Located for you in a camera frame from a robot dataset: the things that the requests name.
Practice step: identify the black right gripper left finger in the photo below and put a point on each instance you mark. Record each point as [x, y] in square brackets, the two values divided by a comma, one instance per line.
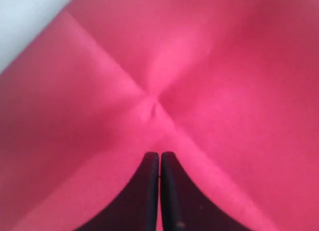
[135, 208]

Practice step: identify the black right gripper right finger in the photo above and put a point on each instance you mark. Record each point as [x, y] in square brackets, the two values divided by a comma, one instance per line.
[184, 207]

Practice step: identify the red tablecloth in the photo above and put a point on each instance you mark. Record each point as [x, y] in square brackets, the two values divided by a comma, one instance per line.
[231, 86]

